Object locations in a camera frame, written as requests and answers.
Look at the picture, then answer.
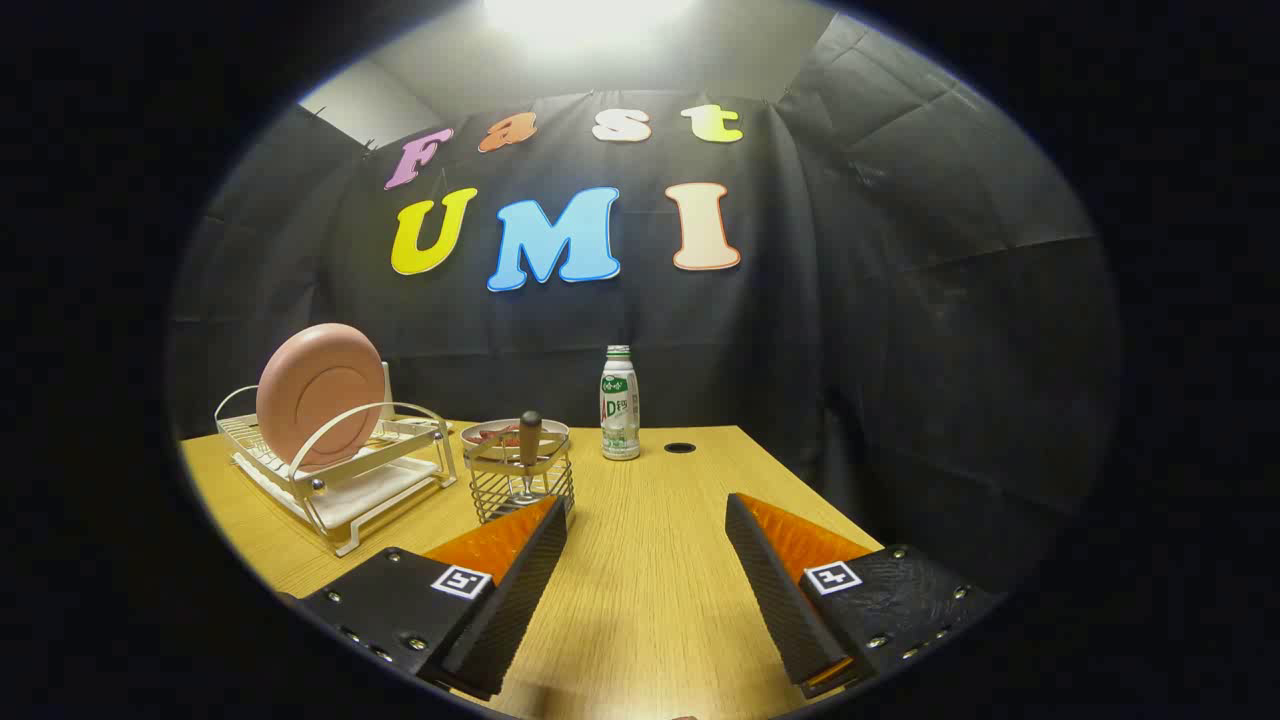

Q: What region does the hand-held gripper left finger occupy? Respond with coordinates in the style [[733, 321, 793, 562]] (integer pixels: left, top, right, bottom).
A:
[[290, 495, 571, 701]]

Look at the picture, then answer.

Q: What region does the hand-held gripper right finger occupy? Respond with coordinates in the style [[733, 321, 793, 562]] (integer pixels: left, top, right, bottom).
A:
[[724, 492, 1001, 700]]

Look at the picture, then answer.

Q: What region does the metal wire basket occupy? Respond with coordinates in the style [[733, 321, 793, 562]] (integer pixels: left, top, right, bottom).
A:
[[463, 440, 576, 527]]

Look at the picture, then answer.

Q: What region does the wooden-handled spoon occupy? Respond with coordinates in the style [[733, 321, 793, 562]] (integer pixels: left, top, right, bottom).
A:
[[516, 410, 544, 501]]

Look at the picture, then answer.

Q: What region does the white wire dish rack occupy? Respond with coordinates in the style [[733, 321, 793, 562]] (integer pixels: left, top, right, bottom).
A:
[[214, 385, 459, 558]]

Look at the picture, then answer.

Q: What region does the pink plate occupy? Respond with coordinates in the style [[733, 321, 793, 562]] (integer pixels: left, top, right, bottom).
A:
[[256, 323, 387, 473]]

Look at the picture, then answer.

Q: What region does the white plate with meat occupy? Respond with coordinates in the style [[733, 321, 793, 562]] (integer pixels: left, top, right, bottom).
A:
[[460, 418, 571, 453]]

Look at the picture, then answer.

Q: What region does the white green-label bottle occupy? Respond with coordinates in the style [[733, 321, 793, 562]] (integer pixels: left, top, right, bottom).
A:
[[600, 345, 642, 462]]

